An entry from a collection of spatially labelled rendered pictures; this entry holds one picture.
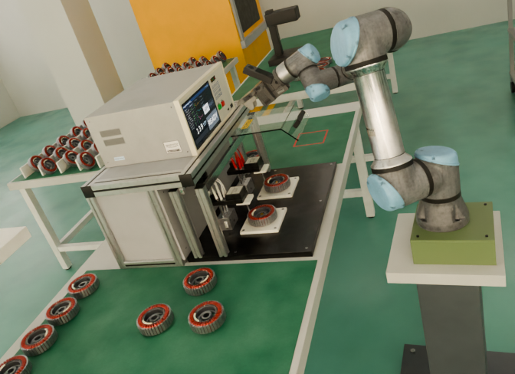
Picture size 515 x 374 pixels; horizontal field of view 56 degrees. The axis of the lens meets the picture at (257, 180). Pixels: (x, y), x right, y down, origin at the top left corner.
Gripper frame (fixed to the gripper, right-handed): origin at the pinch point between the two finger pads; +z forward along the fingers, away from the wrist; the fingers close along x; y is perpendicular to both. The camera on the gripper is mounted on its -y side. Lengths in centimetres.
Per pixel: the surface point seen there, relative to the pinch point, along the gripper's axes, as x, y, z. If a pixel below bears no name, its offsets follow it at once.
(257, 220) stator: -26.0, 35.6, 11.9
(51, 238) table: 55, 1, 208
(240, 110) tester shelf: 11.9, 4.4, 8.2
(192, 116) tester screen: -22.9, -8.2, 5.3
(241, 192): -22.6, 24.3, 11.6
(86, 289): -57, 14, 67
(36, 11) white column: 276, -173, 254
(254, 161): 2.3, 23.1, 13.4
